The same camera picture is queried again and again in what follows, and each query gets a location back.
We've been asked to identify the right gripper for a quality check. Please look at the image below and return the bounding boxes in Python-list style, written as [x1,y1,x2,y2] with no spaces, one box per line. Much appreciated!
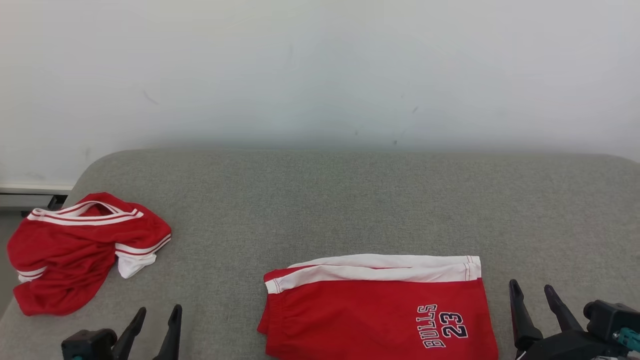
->
[509,279,631,360]

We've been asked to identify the red Bulls shorts white stripe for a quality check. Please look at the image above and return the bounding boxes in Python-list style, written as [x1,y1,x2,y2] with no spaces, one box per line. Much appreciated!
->
[257,254,499,360]

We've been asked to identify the teal right camera connector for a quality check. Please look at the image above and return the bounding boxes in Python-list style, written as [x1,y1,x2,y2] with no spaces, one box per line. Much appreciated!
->
[614,327,640,352]

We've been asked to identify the red shirt with white sleeves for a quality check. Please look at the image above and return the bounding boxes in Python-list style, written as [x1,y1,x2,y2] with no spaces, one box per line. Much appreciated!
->
[7,192,172,317]

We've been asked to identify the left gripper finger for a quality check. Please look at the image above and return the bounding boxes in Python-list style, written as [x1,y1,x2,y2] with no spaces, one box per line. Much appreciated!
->
[114,307,147,360]
[152,304,183,360]

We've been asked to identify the white wall baseboard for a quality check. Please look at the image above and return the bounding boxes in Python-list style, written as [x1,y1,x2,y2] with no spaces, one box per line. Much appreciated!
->
[0,182,76,195]

